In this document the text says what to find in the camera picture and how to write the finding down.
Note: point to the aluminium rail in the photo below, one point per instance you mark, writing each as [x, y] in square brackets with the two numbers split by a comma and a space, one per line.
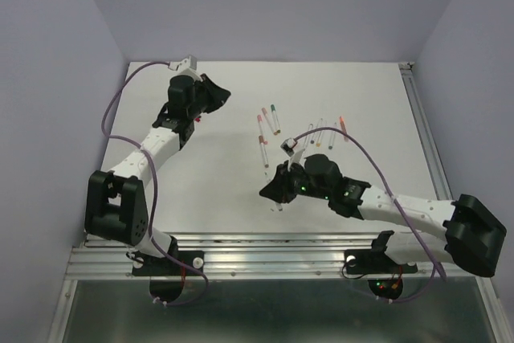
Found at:
[429, 147]
[264, 288]

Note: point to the orange highlighter pen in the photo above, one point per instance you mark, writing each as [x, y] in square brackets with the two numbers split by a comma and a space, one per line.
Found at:
[343, 128]

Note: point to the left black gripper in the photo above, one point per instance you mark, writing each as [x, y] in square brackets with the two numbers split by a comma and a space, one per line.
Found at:
[218, 95]

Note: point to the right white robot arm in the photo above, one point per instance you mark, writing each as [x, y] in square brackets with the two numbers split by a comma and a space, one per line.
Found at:
[462, 231]

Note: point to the aluminium right side rail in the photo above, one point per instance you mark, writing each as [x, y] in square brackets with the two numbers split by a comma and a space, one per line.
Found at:
[429, 147]

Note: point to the aluminium front rail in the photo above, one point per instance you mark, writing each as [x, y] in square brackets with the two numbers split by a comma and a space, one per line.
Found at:
[264, 288]

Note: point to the brown cap marker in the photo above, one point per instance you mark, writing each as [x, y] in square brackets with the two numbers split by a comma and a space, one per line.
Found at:
[263, 151]

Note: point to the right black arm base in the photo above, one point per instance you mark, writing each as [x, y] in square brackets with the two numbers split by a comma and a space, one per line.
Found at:
[360, 263]

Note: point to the pink cap marker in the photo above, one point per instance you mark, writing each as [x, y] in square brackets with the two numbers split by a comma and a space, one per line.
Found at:
[260, 124]

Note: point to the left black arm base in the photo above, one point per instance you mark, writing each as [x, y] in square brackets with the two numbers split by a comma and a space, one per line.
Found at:
[172, 282]

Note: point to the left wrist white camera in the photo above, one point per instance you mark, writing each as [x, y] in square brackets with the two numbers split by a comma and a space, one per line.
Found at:
[189, 63]

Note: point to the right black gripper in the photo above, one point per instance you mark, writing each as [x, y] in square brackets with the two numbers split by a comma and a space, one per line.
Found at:
[279, 186]

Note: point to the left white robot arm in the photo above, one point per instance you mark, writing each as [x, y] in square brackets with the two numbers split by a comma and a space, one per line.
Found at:
[116, 207]

